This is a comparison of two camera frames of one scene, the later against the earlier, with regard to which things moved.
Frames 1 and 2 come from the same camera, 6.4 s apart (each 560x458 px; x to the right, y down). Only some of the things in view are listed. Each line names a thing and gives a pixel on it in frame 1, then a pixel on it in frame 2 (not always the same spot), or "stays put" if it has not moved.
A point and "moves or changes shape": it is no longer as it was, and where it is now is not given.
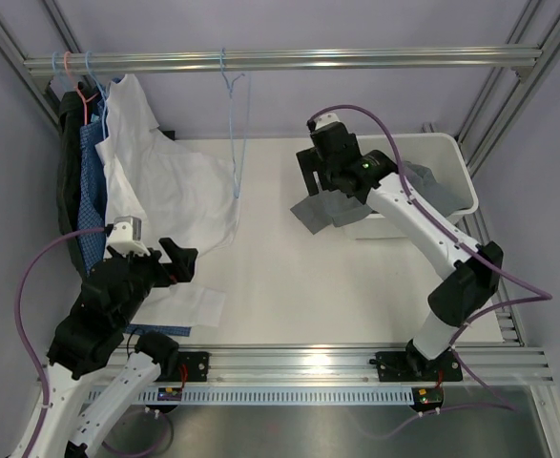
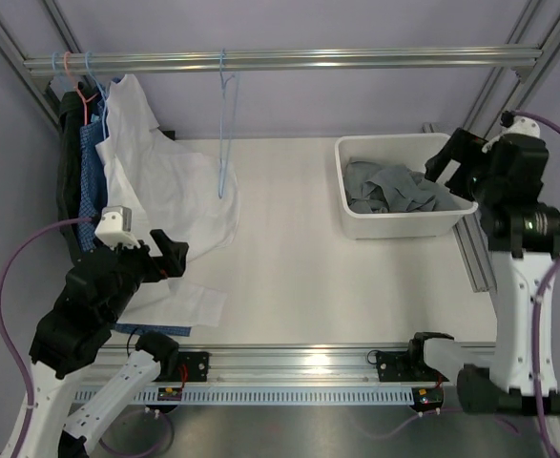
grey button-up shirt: [315, 211] moves or changes shape
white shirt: [184, 197] stays put
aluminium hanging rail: [352, 59] stays put
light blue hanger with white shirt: [103, 92] stays put
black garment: [70, 111] stays put
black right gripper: [310, 162] → [453, 150]
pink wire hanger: [77, 88] stays put
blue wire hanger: [230, 86] → [229, 88]
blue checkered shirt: [92, 210] stays put
